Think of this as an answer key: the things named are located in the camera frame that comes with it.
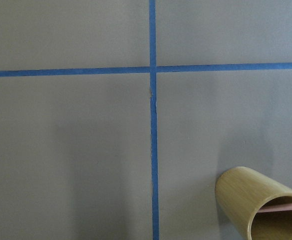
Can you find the bamboo cup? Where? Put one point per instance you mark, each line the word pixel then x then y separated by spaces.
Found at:
pixel 241 192

